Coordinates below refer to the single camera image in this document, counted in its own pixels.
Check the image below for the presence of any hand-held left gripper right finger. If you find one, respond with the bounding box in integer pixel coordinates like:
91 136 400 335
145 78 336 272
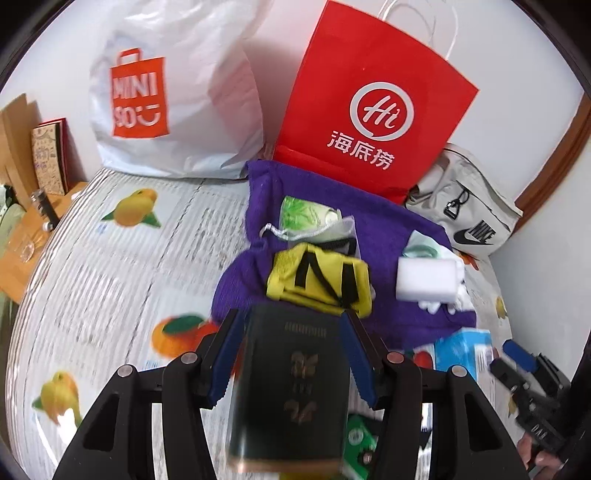
339 311 530 480

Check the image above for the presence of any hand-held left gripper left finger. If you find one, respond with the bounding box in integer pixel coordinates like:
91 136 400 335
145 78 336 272
53 309 246 480

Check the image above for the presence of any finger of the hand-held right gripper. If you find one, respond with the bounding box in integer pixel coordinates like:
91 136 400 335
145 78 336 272
502 339 539 376
489 359 532 394

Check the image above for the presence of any dark green box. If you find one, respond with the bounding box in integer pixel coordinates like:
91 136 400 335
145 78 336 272
228 302 352 474

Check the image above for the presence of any person's right hand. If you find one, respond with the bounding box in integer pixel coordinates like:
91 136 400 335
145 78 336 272
516 436 563 474

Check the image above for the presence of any blue tissue pack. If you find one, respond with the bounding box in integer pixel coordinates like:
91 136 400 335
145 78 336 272
433 328 498 385

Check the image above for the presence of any purple towel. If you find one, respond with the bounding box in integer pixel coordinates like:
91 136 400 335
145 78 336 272
212 159 476 352

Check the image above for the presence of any green printed packet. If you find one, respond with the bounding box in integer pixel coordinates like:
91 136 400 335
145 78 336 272
346 414 380 463

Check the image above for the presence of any white foam piece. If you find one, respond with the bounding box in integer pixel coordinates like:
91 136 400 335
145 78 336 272
418 264 474 315

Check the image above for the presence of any yellow black cloth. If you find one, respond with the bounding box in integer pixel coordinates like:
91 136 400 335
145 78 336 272
266 243 374 319

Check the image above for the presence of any white sponge block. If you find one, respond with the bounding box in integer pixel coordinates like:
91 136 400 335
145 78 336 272
396 258 463 305

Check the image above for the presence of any fruit printed tablecloth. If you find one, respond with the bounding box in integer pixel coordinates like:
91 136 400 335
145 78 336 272
4 165 523 480

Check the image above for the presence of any mint green white packet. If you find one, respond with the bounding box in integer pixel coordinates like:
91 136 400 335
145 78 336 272
400 230 451 262

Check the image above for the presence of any grey waist bag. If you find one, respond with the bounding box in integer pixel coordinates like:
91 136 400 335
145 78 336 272
403 143 525 260

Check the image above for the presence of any green packet in mesh pouch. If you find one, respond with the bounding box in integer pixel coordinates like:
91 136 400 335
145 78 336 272
260 196 356 243

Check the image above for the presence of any wooden bedside table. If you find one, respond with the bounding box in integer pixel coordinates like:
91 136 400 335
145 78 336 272
0 182 89 304

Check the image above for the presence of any clear glass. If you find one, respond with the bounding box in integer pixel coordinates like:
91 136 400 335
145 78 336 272
13 230 47 262

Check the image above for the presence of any black cylindrical bottle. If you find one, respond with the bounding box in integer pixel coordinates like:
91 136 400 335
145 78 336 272
31 189 60 230

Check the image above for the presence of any brown patterned book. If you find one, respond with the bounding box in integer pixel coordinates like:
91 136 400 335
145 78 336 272
31 118 70 195

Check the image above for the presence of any white plastic shopping bag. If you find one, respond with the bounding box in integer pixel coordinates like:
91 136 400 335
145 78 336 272
88 0 273 180

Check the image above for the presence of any red paper shopping bag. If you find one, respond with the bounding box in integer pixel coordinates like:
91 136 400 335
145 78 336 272
272 0 480 206

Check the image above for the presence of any wooden door frame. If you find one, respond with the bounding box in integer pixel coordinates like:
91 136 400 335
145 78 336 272
514 94 591 211

